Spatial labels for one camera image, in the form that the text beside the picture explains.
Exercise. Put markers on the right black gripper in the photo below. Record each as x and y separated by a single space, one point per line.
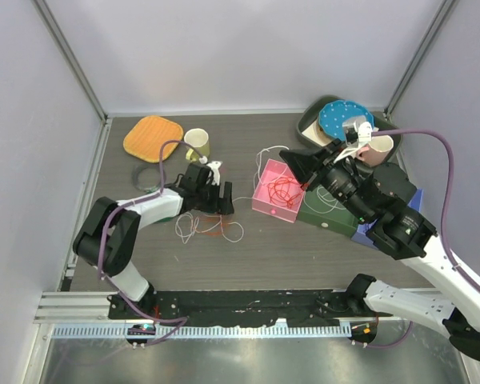
303 162

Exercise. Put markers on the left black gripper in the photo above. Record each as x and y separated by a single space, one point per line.
219 205

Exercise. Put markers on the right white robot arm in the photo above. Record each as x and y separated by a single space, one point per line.
412 240

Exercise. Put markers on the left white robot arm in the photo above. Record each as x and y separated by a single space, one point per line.
107 237

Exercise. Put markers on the white square board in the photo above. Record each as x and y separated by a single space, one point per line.
315 133

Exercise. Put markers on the pink drawer box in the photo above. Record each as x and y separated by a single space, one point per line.
277 193

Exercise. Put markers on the green drawer box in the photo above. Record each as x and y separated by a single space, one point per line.
319 208

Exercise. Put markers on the blue dotted plate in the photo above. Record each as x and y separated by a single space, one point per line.
334 114

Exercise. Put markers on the pink mug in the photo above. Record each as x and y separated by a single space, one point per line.
375 152

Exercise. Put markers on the yellow-green mug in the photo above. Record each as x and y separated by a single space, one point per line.
199 145

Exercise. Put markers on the dark green tray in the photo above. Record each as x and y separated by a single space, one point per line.
312 112

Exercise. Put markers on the blue drawer box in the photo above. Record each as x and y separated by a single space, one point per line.
360 236

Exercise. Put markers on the orange square plate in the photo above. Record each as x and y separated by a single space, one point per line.
146 138

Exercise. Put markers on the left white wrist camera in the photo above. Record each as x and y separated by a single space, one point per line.
215 169

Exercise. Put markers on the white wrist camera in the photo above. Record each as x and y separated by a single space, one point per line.
215 169
358 132

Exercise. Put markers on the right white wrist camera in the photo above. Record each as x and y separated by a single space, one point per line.
358 132

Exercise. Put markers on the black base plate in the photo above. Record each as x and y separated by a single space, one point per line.
253 308

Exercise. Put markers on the white cable duct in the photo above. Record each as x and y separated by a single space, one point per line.
136 331

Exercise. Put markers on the right aluminium frame post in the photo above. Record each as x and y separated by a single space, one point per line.
433 30

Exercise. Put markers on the aluminium frame post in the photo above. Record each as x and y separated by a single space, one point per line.
46 15
433 30

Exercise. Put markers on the left aluminium frame post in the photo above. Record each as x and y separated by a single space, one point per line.
46 15

